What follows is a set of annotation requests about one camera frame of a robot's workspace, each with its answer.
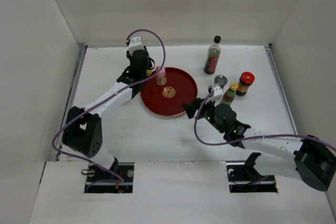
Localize green-label sauce bottle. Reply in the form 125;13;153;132
221;82;238;105

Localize pink-lid spice shaker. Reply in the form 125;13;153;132
155;67;167;86

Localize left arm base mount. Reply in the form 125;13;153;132
81;163;134;194

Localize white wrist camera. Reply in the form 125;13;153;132
207;83;223;101
126;36;144;55

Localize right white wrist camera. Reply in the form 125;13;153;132
207;83;223;101

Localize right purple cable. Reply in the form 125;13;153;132
194;90;336;185

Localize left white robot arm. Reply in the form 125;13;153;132
62;46;153;182

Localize dark soy sauce bottle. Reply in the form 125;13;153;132
204;36;221;74

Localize round red lacquer tray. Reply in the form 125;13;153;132
140;67;198;116

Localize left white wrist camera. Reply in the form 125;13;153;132
126;36;144;55

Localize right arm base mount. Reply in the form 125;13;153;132
226;153;278;193

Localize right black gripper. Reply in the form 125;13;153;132
182;95;225;133

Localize grey-lid pepper grinder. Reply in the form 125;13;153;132
213;75;228;89

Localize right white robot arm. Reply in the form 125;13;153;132
182;98;335;191

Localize small yellow-label oil bottle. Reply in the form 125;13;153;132
146;70;152;77

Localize red-lid chili sauce jar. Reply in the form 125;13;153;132
236;71;255;96

